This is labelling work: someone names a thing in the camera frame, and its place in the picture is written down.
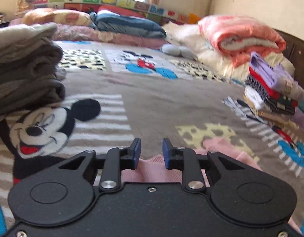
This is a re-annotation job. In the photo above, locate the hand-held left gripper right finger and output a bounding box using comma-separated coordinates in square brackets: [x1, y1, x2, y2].
[162, 138, 247, 192]

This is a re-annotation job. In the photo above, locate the purple patchwork quilt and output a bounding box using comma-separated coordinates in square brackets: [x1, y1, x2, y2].
[294, 96, 304, 139]

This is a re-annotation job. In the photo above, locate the dark wooden headboard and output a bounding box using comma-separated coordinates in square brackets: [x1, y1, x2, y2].
[275, 28, 304, 97]

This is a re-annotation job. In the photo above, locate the white quilted blanket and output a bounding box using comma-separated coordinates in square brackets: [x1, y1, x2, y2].
[162, 21, 212, 55]

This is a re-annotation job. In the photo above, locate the pink sweatshirt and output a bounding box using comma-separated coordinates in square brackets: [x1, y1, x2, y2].
[121, 138, 263, 184]

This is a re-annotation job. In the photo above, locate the cream folded quilt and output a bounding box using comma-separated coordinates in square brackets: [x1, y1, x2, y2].
[196, 47, 296, 84]

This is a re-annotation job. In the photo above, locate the cartoon mouse printed blanket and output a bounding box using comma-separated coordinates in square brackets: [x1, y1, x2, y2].
[0, 39, 304, 237]

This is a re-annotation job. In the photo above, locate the orange folded quilt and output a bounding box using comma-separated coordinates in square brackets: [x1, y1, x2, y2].
[198, 15, 287, 67]

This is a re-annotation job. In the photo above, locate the stack of grey folded clothes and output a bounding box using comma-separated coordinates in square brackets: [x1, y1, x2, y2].
[0, 22, 66, 116]

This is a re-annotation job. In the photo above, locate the purple and striped clothes stack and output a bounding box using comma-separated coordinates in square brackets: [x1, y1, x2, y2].
[243, 52, 304, 126]

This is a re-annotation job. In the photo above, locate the red white blue folded quilt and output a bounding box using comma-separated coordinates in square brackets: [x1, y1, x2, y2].
[89, 4, 167, 40]

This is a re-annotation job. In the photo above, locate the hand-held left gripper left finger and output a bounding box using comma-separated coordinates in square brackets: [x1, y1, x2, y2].
[57, 138, 142, 192]

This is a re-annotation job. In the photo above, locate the light blue plush toy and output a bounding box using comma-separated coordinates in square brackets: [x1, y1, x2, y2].
[161, 43, 198, 60]

